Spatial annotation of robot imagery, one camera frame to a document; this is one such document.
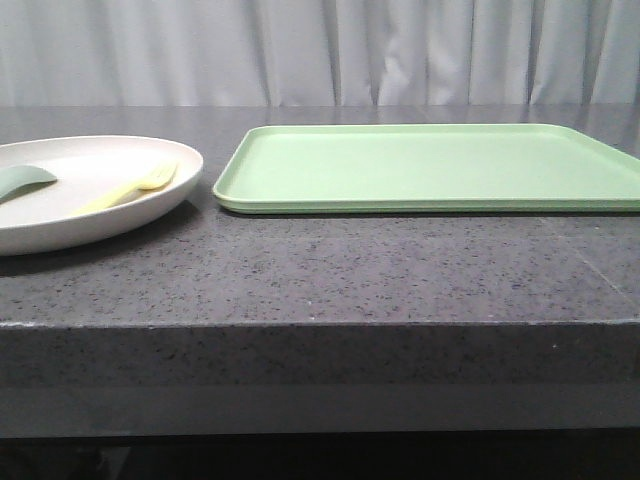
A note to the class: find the yellow plastic fork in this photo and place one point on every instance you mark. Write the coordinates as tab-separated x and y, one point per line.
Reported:
158	177

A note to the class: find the white round plate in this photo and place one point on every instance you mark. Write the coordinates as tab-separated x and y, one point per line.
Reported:
87	167

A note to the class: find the light green serving tray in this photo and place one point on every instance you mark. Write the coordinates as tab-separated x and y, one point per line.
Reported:
435	168

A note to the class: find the pale green plastic spoon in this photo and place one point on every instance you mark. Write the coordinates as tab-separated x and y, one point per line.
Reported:
20	180

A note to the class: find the grey pleated curtain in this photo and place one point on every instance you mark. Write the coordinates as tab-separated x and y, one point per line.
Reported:
318	53

